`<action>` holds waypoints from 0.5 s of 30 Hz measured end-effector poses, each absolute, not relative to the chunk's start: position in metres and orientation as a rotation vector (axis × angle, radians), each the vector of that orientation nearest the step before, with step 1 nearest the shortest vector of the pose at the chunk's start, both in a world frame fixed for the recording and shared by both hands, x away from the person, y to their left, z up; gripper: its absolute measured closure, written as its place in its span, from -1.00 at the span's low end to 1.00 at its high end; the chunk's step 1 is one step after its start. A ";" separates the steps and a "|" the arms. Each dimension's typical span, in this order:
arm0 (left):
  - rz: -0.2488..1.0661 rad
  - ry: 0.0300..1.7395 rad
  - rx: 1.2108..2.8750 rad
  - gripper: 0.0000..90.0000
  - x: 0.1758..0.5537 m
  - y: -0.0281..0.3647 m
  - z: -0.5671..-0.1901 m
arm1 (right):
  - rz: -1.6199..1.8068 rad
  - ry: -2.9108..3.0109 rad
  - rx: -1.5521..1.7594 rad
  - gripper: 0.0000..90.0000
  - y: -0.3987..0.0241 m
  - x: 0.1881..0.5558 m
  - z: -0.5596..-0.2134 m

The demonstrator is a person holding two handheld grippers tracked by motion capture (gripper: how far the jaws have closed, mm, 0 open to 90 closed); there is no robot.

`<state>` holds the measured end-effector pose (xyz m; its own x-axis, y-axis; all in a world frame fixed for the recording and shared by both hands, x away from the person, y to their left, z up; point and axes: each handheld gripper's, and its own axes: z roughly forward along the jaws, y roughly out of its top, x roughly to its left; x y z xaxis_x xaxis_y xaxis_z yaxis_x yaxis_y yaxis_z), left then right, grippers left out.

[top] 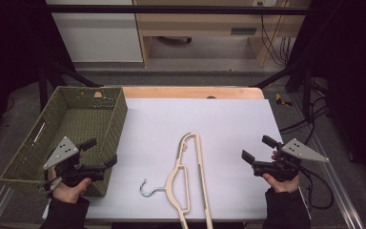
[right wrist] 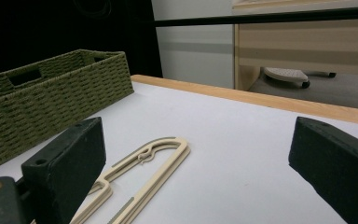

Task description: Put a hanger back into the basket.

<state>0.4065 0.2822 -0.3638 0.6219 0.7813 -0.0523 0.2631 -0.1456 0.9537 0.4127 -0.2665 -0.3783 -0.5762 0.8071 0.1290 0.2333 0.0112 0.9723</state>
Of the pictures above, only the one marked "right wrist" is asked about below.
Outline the beige plastic clothes hanger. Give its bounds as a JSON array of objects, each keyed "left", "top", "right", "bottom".
[{"left": 69, "top": 136, "right": 191, "bottom": 224}]

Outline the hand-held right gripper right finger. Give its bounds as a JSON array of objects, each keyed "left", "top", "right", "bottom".
[{"left": 288, "top": 116, "right": 358, "bottom": 224}]

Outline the white wheeled chair base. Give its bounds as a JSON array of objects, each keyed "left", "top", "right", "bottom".
[{"left": 262, "top": 66, "right": 338, "bottom": 90}]

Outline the black metal bar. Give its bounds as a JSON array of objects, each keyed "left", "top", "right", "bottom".
[{"left": 151, "top": 6, "right": 358, "bottom": 28}]

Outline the light wooden cabinet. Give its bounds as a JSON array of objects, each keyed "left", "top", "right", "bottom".
[{"left": 232, "top": 18, "right": 358, "bottom": 91}]

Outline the green woven basket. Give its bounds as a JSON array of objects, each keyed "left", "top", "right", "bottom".
[{"left": 0, "top": 49, "right": 135, "bottom": 172}]

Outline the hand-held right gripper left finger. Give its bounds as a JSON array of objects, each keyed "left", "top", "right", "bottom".
[{"left": 21, "top": 116, "right": 107, "bottom": 224}]

